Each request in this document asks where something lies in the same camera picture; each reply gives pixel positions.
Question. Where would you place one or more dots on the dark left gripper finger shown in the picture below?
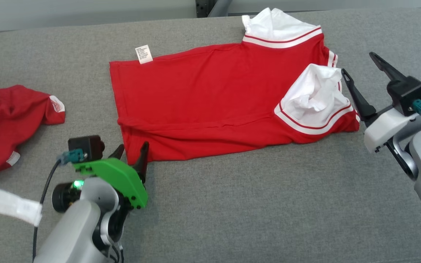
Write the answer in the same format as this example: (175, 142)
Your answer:
(117, 151)
(143, 160)

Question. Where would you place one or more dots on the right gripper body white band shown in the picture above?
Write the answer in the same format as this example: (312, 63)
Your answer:
(387, 126)

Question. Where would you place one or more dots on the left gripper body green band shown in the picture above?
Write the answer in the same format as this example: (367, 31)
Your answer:
(122, 177)

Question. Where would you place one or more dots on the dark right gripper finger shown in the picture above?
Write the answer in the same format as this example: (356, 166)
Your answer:
(358, 96)
(387, 67)

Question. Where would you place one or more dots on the red shirt with white sleeves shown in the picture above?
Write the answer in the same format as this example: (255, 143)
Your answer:
(210, 102)

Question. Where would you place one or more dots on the red t-shirt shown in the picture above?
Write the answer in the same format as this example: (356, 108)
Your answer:
(6, 120)

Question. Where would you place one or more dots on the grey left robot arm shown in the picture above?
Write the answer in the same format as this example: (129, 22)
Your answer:
(75, 230)

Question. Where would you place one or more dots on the grey fabric sofa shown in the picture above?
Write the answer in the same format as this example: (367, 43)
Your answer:
(232, 204)

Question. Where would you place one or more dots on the white paper tag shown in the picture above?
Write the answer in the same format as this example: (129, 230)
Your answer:
(11, 205)

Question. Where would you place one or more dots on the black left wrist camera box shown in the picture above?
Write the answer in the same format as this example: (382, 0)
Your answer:
(88, 146)

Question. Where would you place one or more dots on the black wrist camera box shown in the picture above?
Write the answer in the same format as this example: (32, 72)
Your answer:
(408, 95)
(88, 146)

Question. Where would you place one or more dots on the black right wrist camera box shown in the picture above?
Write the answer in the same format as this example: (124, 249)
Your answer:
(408, 95)

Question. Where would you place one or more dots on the grey metal post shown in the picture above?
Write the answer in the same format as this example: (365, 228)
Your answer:
(210, 6)

